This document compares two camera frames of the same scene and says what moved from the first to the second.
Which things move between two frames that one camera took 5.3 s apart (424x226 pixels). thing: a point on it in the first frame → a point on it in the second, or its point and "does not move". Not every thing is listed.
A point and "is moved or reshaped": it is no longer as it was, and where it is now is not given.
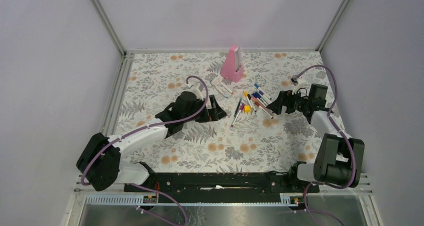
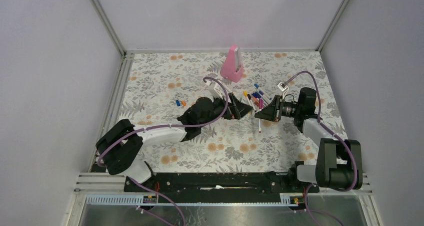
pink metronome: [232, 67] does not move
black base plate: [254, 182] does not move
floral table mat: [250, 140] does not move
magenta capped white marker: [237, 115] is moved or reshaped
